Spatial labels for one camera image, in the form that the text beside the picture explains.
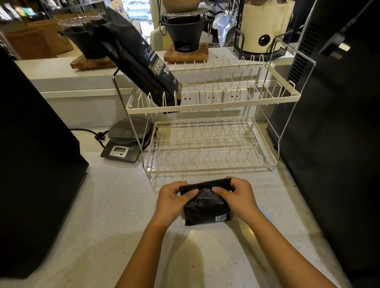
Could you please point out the person's right hand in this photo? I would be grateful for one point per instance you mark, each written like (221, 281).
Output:
(242, 198)

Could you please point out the person's left hand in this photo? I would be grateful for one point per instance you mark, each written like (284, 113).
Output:
(169, 201)

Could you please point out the person's right thumb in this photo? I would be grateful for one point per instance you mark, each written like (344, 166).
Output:
(222, 191)

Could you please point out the person's left thumb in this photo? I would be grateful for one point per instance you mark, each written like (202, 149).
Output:
(187, 194)

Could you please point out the small black coffee bag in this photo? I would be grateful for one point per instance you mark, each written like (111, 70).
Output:
(206, 204)

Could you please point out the person's left forearm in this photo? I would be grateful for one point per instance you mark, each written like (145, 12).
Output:
(148, 255)

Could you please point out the person's right forearm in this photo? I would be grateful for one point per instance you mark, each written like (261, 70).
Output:
(285, 252)

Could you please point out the white two-tier dish rack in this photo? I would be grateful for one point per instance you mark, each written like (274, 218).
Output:
(207, 118)

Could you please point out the grey digital kitchen scale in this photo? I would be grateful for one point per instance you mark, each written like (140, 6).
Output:
(126, 139)

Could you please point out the tall black machine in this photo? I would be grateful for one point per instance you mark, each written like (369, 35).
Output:
(335, 118)

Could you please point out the wooden stove base board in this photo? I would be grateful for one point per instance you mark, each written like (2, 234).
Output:
(89, 62)
(185, 53)

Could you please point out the black metal stove stand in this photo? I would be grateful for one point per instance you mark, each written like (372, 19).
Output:
(255, 53)

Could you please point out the large black coffee bag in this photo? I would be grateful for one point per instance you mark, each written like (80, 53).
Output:
(133, 56)

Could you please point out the black appliance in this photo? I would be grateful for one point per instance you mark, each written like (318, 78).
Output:
(32, 178)

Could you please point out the black charcoal stove with mesh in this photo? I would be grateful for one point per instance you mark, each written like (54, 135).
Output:
(184, 29)
(81, 38)

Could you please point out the silver metal utensils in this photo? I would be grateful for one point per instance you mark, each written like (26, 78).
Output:
(224, 20)

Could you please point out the brown clay pot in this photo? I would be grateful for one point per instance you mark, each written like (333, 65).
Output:
(180, 5)

